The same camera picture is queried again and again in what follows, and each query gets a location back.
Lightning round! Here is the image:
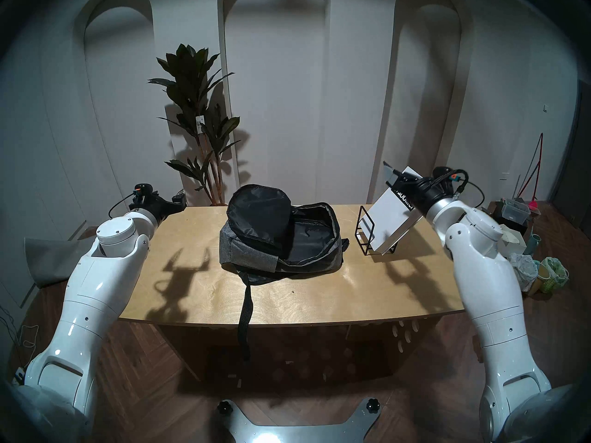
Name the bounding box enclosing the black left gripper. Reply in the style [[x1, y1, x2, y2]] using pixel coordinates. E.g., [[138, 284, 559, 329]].
[[147, 194, 187, 226]]

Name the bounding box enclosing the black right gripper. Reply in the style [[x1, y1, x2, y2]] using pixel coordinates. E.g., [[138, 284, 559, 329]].
[[383, 161, 455, 213]]

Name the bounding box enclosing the white book red black title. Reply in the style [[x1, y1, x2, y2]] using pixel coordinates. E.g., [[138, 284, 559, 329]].
[[368, 166, 424, 253]]

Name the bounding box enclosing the grey and black backpack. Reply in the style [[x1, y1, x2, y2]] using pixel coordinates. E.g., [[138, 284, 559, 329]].
[[219, 185, 350, 360]]

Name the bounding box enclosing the white trash bag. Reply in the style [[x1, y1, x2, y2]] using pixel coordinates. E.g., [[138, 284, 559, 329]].
[[508, 253, 538, 293]]

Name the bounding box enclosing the clear plastic container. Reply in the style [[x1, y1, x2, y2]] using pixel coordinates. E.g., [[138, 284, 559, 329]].
[[501, 198, 531, 225]]

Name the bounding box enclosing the white tissue box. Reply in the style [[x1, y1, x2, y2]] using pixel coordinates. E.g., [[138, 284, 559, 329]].
[[496, 227, 527, 258]]

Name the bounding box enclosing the tall dark green potted plant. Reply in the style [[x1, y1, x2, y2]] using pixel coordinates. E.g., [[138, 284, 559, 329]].
[[148, 44, 241, 206]]

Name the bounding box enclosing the red broom stick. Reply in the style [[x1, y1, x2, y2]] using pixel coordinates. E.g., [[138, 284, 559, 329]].
[[517, 133, 544, 203]]

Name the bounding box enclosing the beige round bin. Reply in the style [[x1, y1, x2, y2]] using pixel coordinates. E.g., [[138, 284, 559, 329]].
[[529, 260, 550, 296]]

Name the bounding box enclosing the dark door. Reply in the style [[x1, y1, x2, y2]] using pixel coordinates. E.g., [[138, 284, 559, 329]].
[[554, 78, 591, 226]]

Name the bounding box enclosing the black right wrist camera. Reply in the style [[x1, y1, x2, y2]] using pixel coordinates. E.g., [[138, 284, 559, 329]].
[[432, 167, 468, 185]]

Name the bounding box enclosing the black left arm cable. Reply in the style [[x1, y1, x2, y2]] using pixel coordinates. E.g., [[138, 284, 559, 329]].
[[109, 193, 139, 219]]

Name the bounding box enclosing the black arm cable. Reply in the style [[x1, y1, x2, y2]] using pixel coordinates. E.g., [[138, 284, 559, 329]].
[[109, 193, 139, 219], [455, 170, 486, 208]]

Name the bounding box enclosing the black wire book stand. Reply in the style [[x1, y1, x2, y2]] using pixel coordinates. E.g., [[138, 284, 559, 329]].
[[355, 206, 400, 256]]

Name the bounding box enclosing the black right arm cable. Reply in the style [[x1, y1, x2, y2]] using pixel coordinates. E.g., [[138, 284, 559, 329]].
[[455, 170, 486, 208]]

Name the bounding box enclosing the white floor cable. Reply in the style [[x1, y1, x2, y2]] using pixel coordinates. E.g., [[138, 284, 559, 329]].
[[10, 324, 38, 347]]

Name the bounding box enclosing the grey metal base plate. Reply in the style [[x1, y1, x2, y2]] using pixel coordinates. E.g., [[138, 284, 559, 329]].
[[217, 399, 381, 443]]

